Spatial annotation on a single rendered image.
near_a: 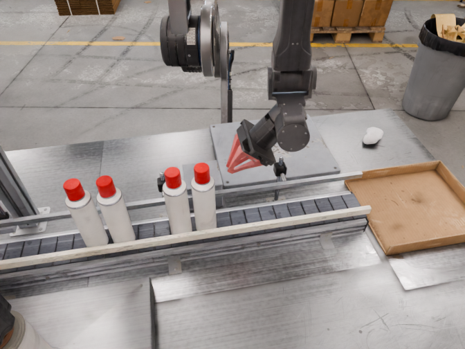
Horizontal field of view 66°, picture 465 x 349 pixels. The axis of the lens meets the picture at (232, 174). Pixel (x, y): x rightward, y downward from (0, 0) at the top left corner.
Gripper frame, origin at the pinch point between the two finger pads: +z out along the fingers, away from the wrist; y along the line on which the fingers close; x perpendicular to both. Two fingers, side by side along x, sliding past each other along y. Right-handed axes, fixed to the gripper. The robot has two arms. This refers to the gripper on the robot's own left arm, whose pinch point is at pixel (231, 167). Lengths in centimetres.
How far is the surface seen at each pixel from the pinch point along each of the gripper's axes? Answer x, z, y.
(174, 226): -2.2, 18.9, 3.8
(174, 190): -8.6, 9.5, 3.1
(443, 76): 175, -54, -134
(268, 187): 14.2, 1.7, -2.1
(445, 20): 169, -79, -167
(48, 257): -22.4, 38.5, 6.0
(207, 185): -3.1, 4.9, 2.7
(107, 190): -20.1, 16.2, 3.0
